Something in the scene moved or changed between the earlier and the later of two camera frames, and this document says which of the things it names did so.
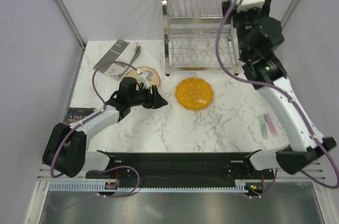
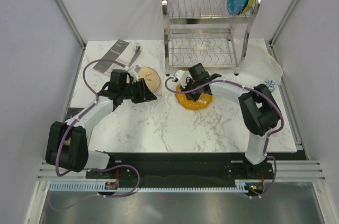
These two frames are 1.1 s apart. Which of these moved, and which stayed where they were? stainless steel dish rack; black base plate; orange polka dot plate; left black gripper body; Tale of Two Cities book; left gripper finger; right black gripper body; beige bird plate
Moved: left black gripper body; left gripper finger; right black gripper body
Stayed: orange polka dot plate; beige bird plate; Tale of Two Cities book; stainless steel dish rack; black base plate
